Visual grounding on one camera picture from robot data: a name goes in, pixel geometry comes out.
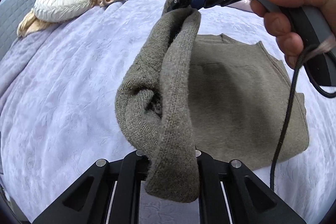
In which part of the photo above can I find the olive brown knit sweater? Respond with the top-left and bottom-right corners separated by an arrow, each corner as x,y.
114,0 -> 310,204

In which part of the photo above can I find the person right hand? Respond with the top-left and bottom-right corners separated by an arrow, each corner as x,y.
251,0 -> 335,69

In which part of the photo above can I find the lavender plush bedspread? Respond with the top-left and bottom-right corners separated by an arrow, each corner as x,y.
1,0 -> 335,223

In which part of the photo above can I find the white round pleated pillow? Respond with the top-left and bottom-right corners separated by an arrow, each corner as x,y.
33,0 -> 92,23

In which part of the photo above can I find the grey quilted headboard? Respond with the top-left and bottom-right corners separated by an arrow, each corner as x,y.
0,0 -> 36,57

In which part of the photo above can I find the black braided cable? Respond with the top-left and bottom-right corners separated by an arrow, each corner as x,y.
269,43 -> 336,192

